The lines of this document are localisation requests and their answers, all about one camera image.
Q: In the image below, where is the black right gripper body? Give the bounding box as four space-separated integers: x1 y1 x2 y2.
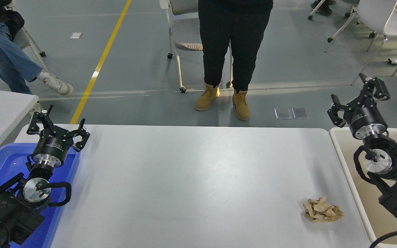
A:
343 106 388 135

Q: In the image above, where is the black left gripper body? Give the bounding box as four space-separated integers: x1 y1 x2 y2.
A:
31 133 72 163

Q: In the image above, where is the tan paper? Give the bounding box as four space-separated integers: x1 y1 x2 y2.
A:
303 196 344 223

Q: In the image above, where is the blue plastic tray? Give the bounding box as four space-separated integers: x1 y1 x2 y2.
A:
0 143 82 248

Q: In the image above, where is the white wheeled chair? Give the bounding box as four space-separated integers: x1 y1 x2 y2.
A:
308 0 377 44

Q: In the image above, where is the white shell chair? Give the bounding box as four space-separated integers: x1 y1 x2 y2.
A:
324 0 397 85

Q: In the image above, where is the large pale plastic bin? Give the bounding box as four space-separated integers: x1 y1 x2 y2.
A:
329 127 397 248

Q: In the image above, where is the person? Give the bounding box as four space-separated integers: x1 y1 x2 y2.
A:
194 0 274 121
0 0 75 114
311 0 337 16

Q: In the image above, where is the grey white-framed wheeled chair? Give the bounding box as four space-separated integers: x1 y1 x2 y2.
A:
160 0 234 93

